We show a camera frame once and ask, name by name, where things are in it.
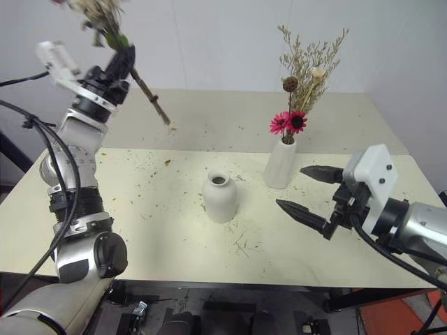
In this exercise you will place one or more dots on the round white ceramic vase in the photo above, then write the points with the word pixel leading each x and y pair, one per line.
pixel 220 200

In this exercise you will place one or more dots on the dried flower bouquet long stems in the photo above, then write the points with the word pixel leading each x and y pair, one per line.
pixel 104 21

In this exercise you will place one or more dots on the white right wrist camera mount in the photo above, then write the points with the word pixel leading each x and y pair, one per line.
pixel 375 174

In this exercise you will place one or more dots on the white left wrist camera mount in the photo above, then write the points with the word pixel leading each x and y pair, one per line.
pixel 57 59

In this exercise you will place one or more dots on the black metal table frame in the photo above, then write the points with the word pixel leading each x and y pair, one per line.
pixel 377 297

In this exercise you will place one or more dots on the dark rounded shape under table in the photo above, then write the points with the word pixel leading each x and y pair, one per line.
pixel 179 324

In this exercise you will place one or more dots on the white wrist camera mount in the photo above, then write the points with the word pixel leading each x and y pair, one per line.
pixel 57 59
pixel 375 174

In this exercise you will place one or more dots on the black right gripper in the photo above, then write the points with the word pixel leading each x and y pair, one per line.
pixel 351 206

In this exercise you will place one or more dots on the tall slim white vase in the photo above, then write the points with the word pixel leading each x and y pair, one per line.
pixel 279 167

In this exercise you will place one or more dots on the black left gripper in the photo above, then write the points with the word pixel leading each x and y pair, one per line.
pixel 106 87

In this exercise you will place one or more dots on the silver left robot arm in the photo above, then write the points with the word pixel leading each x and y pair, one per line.
pixel 75 164

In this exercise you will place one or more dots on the fallen dried flower fragment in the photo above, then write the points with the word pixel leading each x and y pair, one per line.
pixel 173 127

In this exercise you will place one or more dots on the dried bouquet with pink flowers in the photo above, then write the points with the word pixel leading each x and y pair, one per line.
pixel 304 87

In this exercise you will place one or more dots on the black frame beside table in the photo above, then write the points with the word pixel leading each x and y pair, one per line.
pixel 12 150

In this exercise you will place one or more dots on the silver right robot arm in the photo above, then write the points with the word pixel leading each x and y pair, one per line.
pixel 419 225

